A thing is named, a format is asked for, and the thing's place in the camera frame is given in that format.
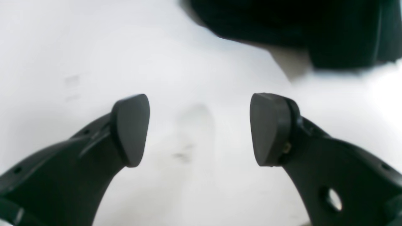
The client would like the black T-shirt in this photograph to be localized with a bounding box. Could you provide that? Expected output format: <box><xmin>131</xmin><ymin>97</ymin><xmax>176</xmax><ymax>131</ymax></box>
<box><xmin>180</xmin><ymin>0</ymin><xmax>402</xmax><ymax>70</ymax></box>

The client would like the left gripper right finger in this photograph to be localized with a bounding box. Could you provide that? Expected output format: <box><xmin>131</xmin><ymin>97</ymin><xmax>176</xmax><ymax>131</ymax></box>
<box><xmin>250</xmin><ymin>93</ymin><xmax>402</xmax><ymax>226</ymax></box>

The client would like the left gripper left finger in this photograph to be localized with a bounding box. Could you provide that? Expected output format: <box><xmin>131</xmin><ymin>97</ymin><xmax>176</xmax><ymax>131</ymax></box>
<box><xmin>0</xmin><ymin>94</ymin><xmax>150</xmax><ymax>226</ymax></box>

